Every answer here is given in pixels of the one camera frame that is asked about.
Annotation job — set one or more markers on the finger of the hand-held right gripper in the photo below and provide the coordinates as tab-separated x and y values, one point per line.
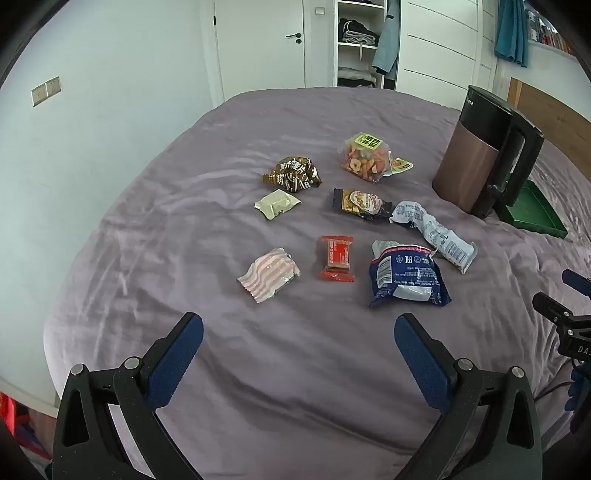
547	305
577	280

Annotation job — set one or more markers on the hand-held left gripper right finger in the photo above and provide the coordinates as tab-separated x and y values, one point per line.
422	360

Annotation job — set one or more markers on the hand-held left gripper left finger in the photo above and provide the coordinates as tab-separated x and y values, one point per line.
178	355

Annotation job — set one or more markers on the green tray box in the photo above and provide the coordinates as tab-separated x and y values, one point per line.
531	212

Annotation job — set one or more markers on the pink striped snack packet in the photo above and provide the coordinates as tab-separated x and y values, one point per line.
270	274

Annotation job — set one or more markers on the white blue long snack packet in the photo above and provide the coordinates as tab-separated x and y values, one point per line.
438	235

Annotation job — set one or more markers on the dark gold cookie packet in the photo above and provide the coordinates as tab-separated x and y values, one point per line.
360	203

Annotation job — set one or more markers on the pale green snack packet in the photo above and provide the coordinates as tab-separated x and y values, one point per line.
277	204

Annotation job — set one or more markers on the large blue snack packet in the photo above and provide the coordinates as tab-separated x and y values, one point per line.
406	277

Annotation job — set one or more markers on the red snack bar packet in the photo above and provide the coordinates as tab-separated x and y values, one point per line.
337	256

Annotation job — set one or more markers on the brown black electric kettle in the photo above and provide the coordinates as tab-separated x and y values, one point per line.
471	157

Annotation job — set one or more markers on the wooden headboard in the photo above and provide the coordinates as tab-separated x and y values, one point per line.
554	115

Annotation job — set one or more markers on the clear dried fruit bag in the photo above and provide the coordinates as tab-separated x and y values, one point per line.
364	161

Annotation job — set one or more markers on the brown chocolate snack packet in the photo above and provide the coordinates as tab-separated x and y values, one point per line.
293	173

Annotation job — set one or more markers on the teal hanging cloth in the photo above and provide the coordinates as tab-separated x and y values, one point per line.
511	32

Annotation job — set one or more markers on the white wardrobe doors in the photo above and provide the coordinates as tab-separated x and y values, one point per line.
438	46

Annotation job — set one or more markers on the folded grey clothes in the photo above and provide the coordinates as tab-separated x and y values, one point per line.
355	76

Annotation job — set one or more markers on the hanging grey blue garment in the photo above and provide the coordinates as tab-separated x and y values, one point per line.
387	41

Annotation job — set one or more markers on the open white wardrobe shelf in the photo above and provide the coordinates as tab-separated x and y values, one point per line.
358	55

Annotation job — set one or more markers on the white door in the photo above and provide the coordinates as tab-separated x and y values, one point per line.
258	50

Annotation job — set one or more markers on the dark grey clothes pile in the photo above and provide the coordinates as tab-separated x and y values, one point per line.
355	31

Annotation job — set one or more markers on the wall shelf with books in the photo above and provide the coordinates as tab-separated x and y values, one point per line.
549	32

